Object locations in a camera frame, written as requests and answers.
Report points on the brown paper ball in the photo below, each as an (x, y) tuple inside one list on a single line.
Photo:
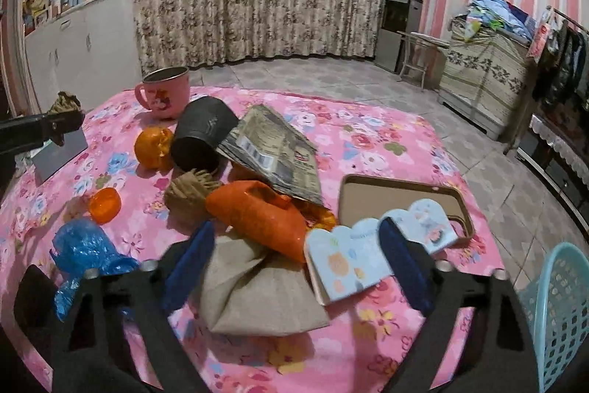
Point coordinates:
[(65, 102)]

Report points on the pink mug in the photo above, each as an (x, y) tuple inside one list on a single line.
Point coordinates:
[(165, 93)]

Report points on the water dispenser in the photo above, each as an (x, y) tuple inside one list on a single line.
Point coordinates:
[(399, 17)]

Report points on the orange bottle cap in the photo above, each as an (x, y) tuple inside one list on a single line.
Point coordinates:
[(104, 205)]

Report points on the brown phone case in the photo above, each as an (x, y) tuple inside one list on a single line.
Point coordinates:
[(369, 196)]

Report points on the clothes rack with clothes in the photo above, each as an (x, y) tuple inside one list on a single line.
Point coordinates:
[(559, 54)]

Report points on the pink floral tablecloth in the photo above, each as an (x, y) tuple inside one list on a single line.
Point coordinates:
[(369, 333)]

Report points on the beige paper napkin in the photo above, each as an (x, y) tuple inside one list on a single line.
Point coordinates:
[(250, 290)]

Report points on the white cabinet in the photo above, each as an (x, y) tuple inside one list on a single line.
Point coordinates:
[(90, 51)]

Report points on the printed snack wrapper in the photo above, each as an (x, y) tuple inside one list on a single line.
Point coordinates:
[(266, 144)]

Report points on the pile of clothes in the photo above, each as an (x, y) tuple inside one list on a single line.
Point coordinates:
[(494, 14)]

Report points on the teal plastic basket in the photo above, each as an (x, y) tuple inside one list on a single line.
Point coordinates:
[(555, 305)]

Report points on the low tv cabinet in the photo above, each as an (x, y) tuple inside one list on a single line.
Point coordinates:
[(546, 151)]

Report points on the orange plastic bag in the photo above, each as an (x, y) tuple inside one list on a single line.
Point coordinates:
[(279, 222)]

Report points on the small folding table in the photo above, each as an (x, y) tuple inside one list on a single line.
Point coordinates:
[(420, 50)]

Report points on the black cylindrical cup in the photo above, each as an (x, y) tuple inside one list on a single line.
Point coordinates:
[(201, 128)]

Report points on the light blue booklet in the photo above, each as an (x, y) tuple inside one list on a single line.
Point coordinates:
[(348, 260)]

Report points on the orange fruit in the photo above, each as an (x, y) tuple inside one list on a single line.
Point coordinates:
[(152, 149)]

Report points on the covered storage cabinet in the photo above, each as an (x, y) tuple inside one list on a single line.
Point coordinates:
[(485, 78)]

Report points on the blue plastic bag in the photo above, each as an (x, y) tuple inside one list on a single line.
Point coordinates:
[(79, 245)]

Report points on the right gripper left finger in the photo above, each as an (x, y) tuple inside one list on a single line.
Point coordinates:
[(88, 352)]

